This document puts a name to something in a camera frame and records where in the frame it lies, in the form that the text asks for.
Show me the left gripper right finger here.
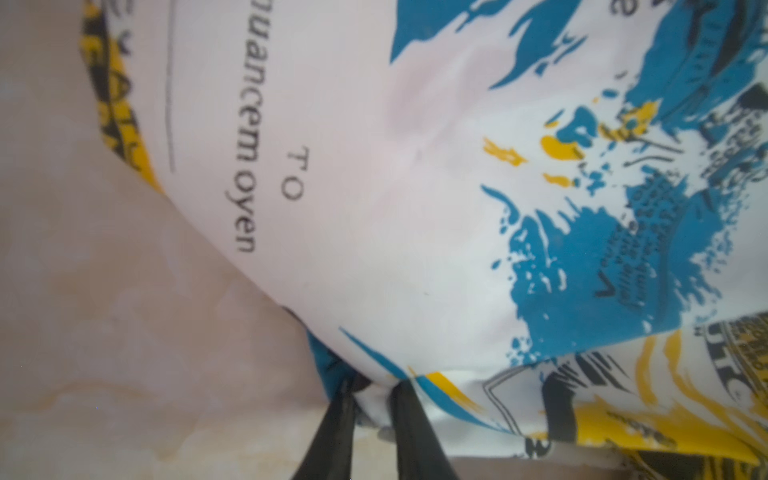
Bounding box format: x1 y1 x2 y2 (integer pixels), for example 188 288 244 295
389 381 458 480

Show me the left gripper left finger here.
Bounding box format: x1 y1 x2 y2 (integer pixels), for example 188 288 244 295
292 375 360 480

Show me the colourful printed white shirt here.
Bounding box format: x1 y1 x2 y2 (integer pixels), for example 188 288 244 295
80 1 767 479

